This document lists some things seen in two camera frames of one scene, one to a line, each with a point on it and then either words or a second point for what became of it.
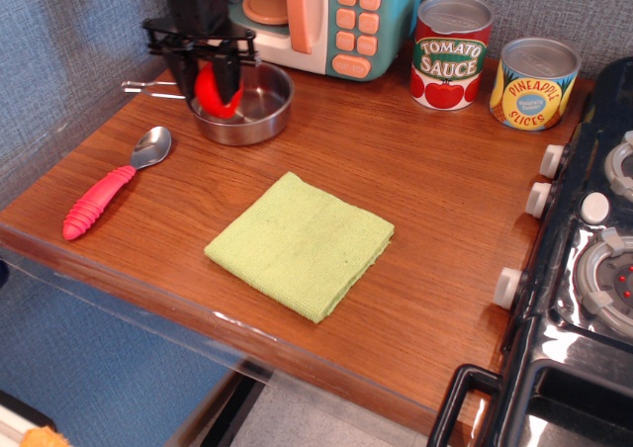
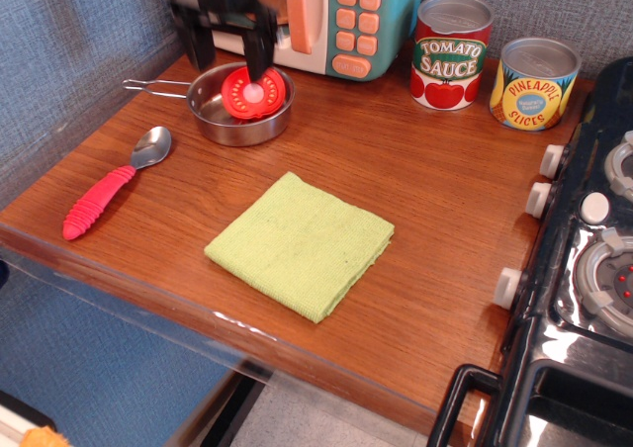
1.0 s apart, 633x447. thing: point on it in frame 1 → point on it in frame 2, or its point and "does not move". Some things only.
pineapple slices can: [533, 83] does not move
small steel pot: [263, 113] does not move
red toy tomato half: [208, 95] → [253, 99]
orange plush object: [44, 436] does not move
